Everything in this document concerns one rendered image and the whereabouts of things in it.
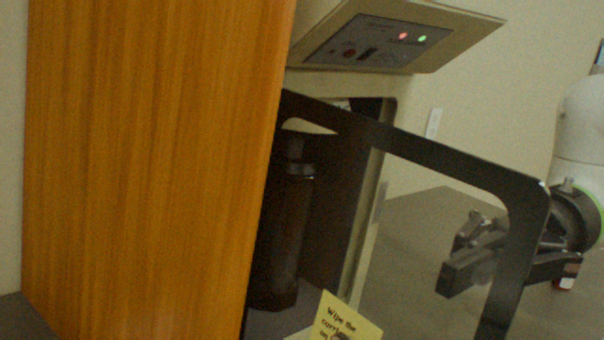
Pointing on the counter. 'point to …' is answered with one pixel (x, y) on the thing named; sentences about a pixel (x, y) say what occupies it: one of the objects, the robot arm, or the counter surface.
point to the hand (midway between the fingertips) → (466, 270)
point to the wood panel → (147, 161)
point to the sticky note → (341, 321)
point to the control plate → (386, 30)
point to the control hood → (331, 22)
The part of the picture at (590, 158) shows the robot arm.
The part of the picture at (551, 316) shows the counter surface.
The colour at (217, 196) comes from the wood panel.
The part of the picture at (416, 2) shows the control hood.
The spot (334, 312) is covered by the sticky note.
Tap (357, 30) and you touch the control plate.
